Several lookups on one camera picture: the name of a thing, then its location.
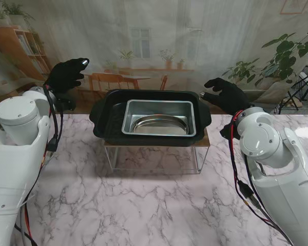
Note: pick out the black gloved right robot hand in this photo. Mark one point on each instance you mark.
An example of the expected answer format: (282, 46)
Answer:
(228, 96)

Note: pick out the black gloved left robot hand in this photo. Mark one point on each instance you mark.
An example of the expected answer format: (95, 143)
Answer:
(65, 75)

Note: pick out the black patterned baking tray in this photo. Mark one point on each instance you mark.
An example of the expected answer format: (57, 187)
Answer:
(107, 120)

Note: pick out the silver rectangular baking tray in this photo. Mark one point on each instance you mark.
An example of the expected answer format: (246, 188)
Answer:
(159, 107)

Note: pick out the oval stainless steel plate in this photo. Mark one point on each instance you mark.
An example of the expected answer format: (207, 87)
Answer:
(159, 126)

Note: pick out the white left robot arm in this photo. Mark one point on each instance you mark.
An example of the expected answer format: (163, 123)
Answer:
(18, 153)

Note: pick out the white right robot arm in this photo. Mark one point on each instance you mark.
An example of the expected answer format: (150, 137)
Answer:
(277, 166)

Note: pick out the wooden shelf with metal legs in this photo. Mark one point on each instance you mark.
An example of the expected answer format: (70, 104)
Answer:
(156, 156)

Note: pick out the black tripod stand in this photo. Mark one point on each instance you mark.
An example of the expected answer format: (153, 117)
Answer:
(301, 85)

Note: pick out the printed room backdrop curtain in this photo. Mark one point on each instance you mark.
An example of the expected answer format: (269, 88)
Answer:
(143, 38)

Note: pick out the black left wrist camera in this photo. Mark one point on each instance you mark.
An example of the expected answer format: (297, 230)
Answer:
(65, 103)

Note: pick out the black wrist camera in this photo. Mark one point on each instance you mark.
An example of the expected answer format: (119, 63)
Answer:
(227, 130)
(65, 103)

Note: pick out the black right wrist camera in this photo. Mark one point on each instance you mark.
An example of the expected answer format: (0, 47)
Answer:
(227, 130)

